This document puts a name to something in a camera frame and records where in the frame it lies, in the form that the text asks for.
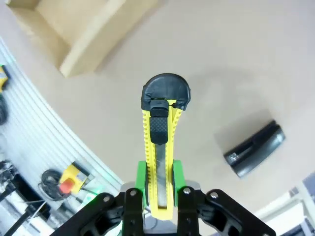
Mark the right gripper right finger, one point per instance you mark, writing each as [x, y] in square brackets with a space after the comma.
[189, 211]

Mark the black equipment stand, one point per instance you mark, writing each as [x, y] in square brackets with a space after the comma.
[19, 184]

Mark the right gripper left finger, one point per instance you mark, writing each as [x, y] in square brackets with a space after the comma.
[131, 211]

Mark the brown cardboard box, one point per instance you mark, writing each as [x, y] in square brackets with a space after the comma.
[98, 32]

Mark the small yellow device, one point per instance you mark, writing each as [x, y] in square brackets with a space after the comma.
[2, 78]

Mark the yellow black utility knife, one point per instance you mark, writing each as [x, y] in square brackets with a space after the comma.
[160, 127]

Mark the white ribbed table rim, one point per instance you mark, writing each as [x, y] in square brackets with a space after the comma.
[37, 123]

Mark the black stapler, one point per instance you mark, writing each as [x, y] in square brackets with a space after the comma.
[256, 147]

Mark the yellow emergency stop button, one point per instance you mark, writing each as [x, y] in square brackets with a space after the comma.
[73, 177]

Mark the white metal frame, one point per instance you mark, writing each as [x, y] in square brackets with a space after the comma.
[283, 204]

